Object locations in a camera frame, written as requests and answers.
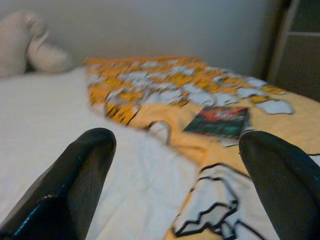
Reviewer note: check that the dark wardrobe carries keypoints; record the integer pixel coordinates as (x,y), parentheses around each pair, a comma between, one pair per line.
(300,50)

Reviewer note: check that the dark red-green paperback book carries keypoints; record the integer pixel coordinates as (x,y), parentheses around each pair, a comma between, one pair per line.
(217,122)

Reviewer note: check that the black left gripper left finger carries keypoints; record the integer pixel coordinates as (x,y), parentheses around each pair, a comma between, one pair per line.
(62,190)

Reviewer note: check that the cream plush toy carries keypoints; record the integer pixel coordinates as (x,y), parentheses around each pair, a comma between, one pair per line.
(22,45)

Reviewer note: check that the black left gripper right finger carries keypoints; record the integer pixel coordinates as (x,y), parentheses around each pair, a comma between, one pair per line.
(285,180)

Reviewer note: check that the yellow cartoon egg blanket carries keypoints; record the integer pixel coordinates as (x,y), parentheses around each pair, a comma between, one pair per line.
(287,130)

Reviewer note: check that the bed with white sheet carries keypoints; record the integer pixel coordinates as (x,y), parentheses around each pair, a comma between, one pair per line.
(50,105)

